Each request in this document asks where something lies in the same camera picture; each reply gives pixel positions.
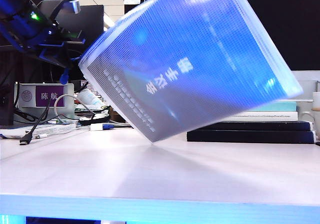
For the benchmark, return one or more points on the white mug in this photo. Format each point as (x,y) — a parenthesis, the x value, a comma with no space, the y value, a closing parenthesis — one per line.
(306,116)

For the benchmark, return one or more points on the black round base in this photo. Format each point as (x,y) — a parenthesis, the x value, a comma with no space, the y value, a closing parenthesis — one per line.
(93,120)

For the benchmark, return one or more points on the thin black book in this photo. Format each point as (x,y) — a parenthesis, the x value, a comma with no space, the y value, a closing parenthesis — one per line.
(262,126)

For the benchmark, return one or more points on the white cylindrical container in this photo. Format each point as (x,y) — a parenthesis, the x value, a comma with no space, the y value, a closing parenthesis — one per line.
(316,100)

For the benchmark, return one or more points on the white plastic bottle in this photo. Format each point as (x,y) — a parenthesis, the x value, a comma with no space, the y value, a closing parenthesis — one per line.
(88,98)

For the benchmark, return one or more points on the green circuit board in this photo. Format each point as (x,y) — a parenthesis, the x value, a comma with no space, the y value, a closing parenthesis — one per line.
(85,109)

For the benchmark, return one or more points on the large black AOC monitor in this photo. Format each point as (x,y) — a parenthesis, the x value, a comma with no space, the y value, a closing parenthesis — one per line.
(287,22)

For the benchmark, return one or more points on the transparent file bag blue zipper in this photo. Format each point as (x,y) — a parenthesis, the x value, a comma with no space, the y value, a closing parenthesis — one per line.
(190,67)

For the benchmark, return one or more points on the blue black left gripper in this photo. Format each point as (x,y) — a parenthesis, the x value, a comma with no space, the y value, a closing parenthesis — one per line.
(22,27)

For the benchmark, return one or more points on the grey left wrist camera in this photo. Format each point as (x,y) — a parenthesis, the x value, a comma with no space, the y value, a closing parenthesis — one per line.
(57,7)

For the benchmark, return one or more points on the white booklet stack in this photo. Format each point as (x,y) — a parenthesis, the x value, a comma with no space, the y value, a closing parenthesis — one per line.
(50,129)

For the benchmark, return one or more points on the white book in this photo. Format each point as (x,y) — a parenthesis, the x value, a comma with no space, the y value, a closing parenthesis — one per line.
(270,116)

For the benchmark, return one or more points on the black monitor rear side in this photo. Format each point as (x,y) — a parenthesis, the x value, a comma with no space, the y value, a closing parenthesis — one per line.
(92,22)

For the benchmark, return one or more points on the grey desk partition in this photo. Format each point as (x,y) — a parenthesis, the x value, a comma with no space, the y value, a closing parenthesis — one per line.
(307,84)

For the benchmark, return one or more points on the teal book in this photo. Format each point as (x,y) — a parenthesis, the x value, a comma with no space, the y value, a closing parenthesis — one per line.
(282,106)

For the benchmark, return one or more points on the purple white name plate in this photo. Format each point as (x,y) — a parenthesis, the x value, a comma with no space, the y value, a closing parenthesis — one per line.
(48,96)

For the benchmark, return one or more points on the white adapter with blue plug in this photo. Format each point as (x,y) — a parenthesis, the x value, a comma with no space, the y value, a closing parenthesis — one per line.
(96,127)

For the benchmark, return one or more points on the silver monitor base plate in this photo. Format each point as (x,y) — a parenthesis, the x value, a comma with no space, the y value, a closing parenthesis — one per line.
(300,100)

